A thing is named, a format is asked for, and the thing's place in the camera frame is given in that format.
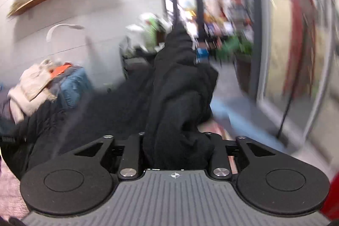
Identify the cream puffer jacket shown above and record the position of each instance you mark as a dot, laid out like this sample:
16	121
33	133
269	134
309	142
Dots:
31	91

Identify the black quilted jacket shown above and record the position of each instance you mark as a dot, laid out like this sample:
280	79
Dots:
166	102

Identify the white gooseneck lamp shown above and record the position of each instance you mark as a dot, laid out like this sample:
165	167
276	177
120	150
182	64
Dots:
64	37

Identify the green potted plant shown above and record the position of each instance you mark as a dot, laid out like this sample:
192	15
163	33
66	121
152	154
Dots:
232	45

